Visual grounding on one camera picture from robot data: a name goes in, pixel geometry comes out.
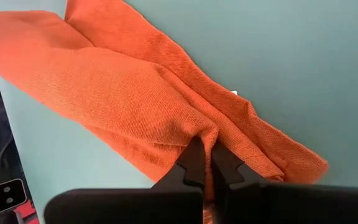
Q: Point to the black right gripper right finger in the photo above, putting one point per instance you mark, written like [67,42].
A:
[291,205]

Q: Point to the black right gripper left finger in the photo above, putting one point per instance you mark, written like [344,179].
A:
[135,207]

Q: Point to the orange towel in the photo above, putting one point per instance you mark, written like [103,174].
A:
[120,93]

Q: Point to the white handwritten towel label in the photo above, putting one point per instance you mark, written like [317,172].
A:
[234,92]

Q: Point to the red object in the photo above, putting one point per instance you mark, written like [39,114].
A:
[28,214]

